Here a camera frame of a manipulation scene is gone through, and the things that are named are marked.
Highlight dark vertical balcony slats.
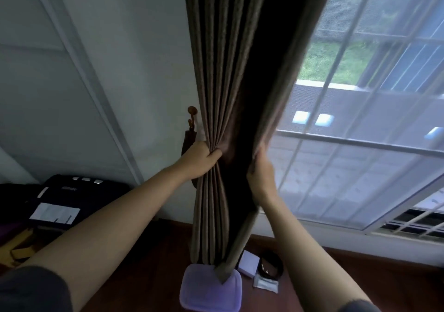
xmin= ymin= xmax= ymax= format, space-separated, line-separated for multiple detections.
xmin=357 ymin=0 xmax=444 ymax=94

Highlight white window security grille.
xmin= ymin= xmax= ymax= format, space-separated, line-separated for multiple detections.
xmin=274 ymin=0 xmax=444 ymax=243

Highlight person's right hand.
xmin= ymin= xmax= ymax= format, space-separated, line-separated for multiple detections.
xmin=246 ymin=145 xmax=278 ymax=208

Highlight round wooden tieback knob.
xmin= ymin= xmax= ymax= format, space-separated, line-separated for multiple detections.
xmin=187 ymin=105 xmax=199 ymax=130

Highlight black bag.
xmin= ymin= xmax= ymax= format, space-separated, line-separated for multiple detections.
xmin=29 ymin=174 xmax=132 ymax=234

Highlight brown curtain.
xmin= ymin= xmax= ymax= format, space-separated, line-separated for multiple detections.
xmin=183 ymin=0 xmax=339 ymax=284

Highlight dark window frame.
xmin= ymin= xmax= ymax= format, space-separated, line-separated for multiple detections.
xmin=362 ymin=175 xmax=444 ymax=236

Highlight black fabric bundle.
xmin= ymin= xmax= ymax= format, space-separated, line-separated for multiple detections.
xmin=0 ymin=183 xmax=41 ymax=226

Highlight white paper tag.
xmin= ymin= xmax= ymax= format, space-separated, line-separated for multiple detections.
xmin=29 ymin=202 xmax=81 ymax=226

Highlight brown curtain tieback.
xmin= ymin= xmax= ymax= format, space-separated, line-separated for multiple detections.
xmin=181 ymin=129 xmax=199 ymax=188

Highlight person's right forearm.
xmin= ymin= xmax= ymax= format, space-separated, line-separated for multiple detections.
xmin=260 ymin=196 xmax=374 ymax=312

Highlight person's left forearm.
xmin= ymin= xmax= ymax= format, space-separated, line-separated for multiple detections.
xmin=20 ymin=165 xmax=188 ymax=312

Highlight yellow packet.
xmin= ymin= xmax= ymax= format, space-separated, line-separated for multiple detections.
xmin=0 ymin=227 xmax=42 ymax=267

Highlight dark grey shirt sleeve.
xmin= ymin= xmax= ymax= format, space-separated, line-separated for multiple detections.
xmin=0 ymin=266 xmax=74 ymax=312
xmin=337 ymin=300 xmax=381 ymax=312

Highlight black belt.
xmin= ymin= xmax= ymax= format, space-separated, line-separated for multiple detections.
xmin=258 ymin=251 xmax=284 ymax=281

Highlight white packet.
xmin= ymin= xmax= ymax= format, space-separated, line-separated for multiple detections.
xmin=252 ymin=273 xmax=279 ymax=294

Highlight person's left hand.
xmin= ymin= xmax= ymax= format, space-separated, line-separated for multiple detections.
xmin=173 ymin=141 xmax=222 ymax=181

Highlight green trees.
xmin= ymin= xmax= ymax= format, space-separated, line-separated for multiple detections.
xmin=298 ymin=0 xmax=393 ymax=86

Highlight small white box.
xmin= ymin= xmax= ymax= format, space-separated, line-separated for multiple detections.
xmin=237 ymin=250 xmax=261 ymax=278

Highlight purple container lid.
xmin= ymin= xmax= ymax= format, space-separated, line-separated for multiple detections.
xmin=179 ymin=263 xmax=242 ymax=312

